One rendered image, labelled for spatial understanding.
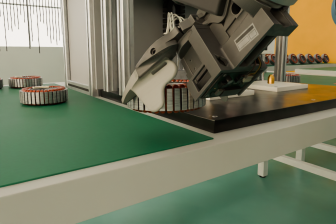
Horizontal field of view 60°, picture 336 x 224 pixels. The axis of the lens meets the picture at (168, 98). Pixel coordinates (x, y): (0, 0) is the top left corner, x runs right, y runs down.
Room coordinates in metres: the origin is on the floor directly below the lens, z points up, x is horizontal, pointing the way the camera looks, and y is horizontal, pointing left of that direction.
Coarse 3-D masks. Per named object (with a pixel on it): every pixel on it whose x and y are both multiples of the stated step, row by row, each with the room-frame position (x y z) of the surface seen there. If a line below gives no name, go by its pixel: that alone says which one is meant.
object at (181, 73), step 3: (180, 69) 0.86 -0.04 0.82; (183, 69) 0.86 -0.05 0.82; (177, 72) 0.83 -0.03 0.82; (180, 72) 0.83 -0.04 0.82; (183, 72) 0.84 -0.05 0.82; (177, 75) 0.83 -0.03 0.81; (180, 75) 0.83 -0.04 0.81; (183, 75) 0.84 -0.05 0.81; (174, 78) 0.82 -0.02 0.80; (177, 78) 0.83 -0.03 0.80; (180, 78) 0.83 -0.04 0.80; (183, 78) 0.84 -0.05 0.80; (186, 78) 0.84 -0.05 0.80
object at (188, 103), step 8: (176, 80) 0.45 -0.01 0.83; (184, 80) 0.44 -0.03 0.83; (168, 88) 0.36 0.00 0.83; (176, 88) 0.36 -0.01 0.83; (184, 88) 0.36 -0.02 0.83; (136, 96) 0.37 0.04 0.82; (168, 96) 0.36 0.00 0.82; (176, 96) 0.36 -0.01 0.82; (184, 96) 0.36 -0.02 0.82; (128, 104) 0.39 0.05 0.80; (136, 104) 0.37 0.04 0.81; (168, 104) 0.36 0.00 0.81; (176, 104) 0.36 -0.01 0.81; (184, 104) 0.36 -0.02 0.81; (192, 104) 0.37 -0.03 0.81; (200, 104) 0.38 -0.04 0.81; (152, 112) 0.37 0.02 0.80; (160, 112) 0.36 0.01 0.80; (168, 112) 0.36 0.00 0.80; (176, 112) 0.36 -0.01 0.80
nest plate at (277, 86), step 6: (252, 84) 0.84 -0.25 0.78; (258, 84) 0.84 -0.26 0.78; (264, 84) 0.84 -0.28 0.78; (270, 84) 0.84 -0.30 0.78; (276, 84) 0.84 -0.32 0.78; (282, 84) 0.84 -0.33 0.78; (288, 84) 0.84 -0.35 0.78; (294, 84) 0.84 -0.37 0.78; (300, 84) 0.84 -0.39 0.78; (306, 84) 0.85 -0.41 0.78; (270, 90) 0.79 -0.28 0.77; (276, 90) 0.77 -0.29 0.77; (282, 90) 0.79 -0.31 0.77
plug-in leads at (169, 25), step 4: (168, 12) 0.86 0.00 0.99; (172, 16) 0.83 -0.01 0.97; (180, 16) 0.86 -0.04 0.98; (168, 20) 0.86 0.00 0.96; (172, 20) 0.83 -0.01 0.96; (180, 20) 0.84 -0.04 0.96; (168, 24) 0.87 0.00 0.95; (172, 24) 0.82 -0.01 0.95; (168, 28) 0.87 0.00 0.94; (172, 28) 0.82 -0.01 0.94
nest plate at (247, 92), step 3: (246, 90) 0.71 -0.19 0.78; (249, 90) 0.71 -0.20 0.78; (252, 90) 0.71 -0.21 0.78; (243, 93) 0.70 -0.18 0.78; (246, 93) 0.70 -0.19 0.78; (249, 93) 0.71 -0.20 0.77; (252, 93) 0.71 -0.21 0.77; (228, 96) 0.67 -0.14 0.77; (231, 96) 0.67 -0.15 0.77; (234, 96) 0.68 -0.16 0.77; (237, 96) 0.68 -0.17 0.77; (207, 99) 0.64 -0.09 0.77; (210, 99) 0.63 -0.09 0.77; (213, 99) 0.64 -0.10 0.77
